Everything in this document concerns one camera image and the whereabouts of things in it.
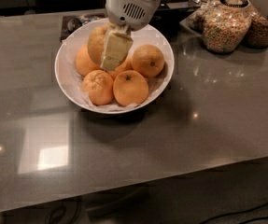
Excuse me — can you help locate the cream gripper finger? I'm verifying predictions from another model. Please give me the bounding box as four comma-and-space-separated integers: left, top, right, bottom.
101, 27, 134, 71

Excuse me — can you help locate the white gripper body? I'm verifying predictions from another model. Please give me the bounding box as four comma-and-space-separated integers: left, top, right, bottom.
106, 0, 161, 31

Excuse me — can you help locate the orange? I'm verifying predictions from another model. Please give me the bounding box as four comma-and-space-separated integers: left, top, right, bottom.
131, 45, 165, 78
81, 70, 114, 105
87, 24, 109, 64
76, 45, 100, 77
113, 70, 148, 106

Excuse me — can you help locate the black box behind bowl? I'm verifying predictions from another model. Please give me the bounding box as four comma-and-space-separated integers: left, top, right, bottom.
149, 1, 199, 33

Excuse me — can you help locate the white bowl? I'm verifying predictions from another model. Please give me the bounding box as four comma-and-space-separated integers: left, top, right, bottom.
54, 16, 176, 115

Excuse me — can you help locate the dark tray under jars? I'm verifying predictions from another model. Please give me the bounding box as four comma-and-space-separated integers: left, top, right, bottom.
180, 14, 205, 34

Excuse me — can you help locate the glass jar of cereal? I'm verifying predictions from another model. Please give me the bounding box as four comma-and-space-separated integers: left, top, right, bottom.
202, 0, 251, 54

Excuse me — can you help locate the black cable on floor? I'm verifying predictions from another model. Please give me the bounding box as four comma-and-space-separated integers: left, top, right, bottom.
198, 199, 268, 224

